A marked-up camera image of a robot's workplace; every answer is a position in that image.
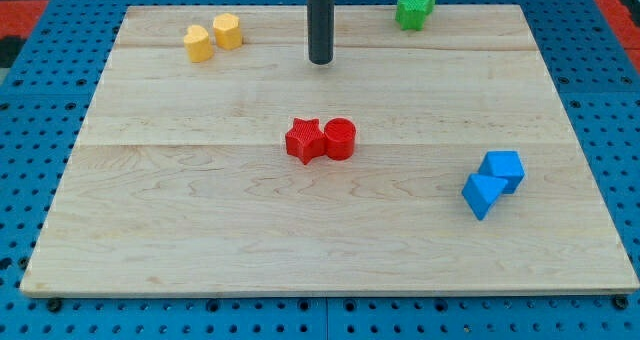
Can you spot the black cylindrical robot arm rod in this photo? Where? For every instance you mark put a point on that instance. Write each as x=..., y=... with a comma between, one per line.
x=320, y=27

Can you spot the red star block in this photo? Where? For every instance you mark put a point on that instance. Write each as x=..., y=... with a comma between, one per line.
x=305, y=140

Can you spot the red cylinder block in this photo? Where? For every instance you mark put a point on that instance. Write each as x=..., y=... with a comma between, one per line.
x=340, y=136

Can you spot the light wooden board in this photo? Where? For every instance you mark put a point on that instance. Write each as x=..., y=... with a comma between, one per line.
x=179, y=183

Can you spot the yellow hexagon block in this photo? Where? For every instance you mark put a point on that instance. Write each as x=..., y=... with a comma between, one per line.
x=227, y=31

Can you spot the blue triangular prism block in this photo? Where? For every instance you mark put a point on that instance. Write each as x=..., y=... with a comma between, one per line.
x=481, y=193

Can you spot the yellow heart block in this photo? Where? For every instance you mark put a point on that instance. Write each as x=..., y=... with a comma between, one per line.
x=198, y=44

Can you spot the green star block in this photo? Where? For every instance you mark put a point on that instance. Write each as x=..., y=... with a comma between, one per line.
x=411, y=14

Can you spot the blue cube block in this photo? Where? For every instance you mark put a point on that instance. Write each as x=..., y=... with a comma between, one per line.
x=505, y=164

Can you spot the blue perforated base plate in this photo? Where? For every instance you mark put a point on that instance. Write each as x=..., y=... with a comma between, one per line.
x=48, y=90

